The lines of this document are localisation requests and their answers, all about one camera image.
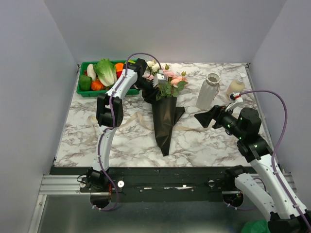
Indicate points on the white radish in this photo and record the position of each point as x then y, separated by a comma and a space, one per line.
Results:
91, 72

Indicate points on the orange carrot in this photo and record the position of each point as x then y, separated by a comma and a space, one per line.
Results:
97, 86

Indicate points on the green cloth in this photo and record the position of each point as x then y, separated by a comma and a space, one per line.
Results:
258, 226

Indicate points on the orange fruit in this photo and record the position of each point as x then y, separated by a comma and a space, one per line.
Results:
119, 67

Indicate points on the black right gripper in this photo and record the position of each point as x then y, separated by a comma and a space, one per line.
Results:
216, 112

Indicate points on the salmon pink flower stem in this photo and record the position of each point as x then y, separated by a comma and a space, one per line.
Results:
166, 89

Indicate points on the green bell pepper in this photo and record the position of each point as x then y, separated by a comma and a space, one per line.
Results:
85, 82

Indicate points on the white flower stem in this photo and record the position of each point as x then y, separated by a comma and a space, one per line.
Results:
154, 67

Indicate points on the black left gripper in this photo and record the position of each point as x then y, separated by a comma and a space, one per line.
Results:
150, 96

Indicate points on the green lettuce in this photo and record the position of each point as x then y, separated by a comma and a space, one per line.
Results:
106, 72

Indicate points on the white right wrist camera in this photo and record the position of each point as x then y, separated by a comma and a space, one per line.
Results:
235, 101

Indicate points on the cream soap dispenser bottle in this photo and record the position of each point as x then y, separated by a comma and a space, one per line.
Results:
237, 85

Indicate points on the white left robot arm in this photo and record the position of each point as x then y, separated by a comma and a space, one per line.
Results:
109, 115

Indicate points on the green plastic basket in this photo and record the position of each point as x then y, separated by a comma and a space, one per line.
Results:
90, 92

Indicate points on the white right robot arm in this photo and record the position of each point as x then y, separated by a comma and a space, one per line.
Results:
278, 203

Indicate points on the light pink flower stem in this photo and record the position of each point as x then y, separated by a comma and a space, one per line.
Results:
149, 76

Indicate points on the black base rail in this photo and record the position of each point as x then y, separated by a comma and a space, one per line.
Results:
154, 184

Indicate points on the white ribbed vase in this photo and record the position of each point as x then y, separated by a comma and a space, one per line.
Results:
208, 91

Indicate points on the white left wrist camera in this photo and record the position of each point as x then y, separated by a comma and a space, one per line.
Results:
159, 78

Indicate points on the red bell pepper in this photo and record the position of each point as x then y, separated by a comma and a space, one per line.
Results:
118, 73

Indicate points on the black wrapping paper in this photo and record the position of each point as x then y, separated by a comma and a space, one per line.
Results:
165, 116

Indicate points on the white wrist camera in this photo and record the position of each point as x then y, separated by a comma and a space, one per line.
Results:
235, 101
159, 78

